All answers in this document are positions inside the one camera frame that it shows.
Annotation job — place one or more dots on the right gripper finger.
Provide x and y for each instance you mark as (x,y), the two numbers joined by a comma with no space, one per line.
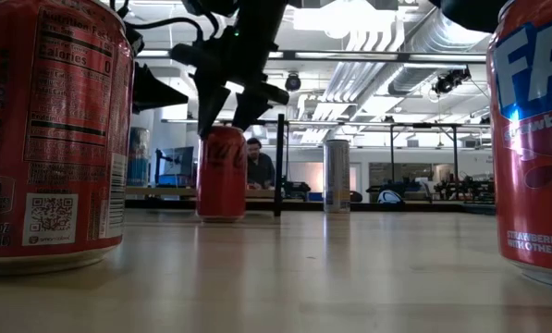
(250,111)
(211,102)

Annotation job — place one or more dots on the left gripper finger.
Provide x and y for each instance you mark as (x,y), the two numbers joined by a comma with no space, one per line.
(150,92)

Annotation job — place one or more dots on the blue silver slim can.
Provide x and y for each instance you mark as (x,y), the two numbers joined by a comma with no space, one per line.
(140,157)

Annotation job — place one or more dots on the red zero sugar cola can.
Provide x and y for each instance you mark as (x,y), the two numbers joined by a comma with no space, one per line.
(49,139)
(221,180)

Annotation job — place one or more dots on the white slim beverage can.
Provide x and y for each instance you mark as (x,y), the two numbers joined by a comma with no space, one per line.
(336,176)

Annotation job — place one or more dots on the red strawberry Fanta can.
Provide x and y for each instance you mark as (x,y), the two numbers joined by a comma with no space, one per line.
(534,185)

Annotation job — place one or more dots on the computer monitor on arm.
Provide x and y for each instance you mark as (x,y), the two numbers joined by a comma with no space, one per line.
(178,162)

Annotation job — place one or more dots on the black background robot arm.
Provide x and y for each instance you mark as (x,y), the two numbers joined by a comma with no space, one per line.
(296,189)

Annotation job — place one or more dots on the person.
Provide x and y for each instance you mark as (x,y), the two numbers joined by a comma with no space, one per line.
(259,171)

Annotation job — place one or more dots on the white blue helmet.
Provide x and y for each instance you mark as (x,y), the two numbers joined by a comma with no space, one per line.
(388,198)

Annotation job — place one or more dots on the black equipment rack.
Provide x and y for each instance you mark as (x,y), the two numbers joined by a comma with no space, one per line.
(465,189)

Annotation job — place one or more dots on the black overhead camera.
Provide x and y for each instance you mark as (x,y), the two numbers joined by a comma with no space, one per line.
(292,83)

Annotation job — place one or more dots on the wooden shelf black metal frame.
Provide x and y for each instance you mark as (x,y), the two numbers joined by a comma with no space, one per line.
(174,191)

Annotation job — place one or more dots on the black background gantry frame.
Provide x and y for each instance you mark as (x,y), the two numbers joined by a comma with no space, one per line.
(419,125)

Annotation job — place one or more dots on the black ceiling camera cluster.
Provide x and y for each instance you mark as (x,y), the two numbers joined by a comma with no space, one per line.
(449,82)

